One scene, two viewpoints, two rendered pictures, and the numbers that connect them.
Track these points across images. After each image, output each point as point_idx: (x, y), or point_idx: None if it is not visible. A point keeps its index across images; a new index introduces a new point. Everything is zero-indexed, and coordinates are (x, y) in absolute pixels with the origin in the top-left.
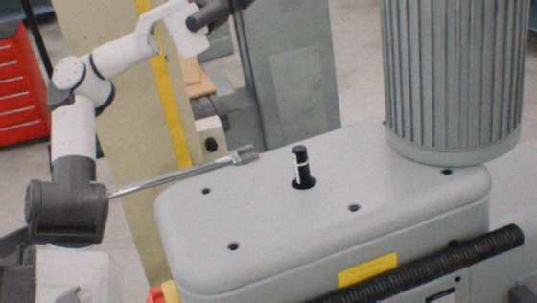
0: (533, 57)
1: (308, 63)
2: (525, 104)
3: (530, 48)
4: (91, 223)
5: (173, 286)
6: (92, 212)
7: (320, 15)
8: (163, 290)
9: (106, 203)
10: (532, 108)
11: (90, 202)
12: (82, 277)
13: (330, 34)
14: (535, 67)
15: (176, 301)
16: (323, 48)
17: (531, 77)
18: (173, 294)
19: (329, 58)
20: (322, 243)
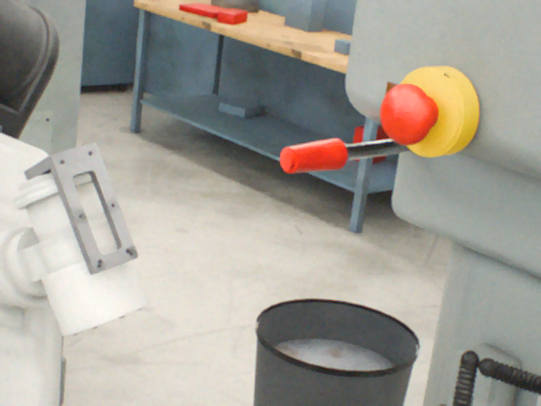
0: (335, 227)
1: (30, 143)
2: (339, 291)
3: (328, 215)
4: (18, 80)
5: (453, 68)
6: (30, 50)
7: (67, 57)
8: (437, 72)
9: (59, 41)
10: (352, 297)
11: (30, 27)
12: (13, 183)
13: (77, 96)
14: (341, 241)
15: (472, 94)
16: (62, 119)
17: (339, 254)
18: (462, 80)
19: (68, 139)
20: None
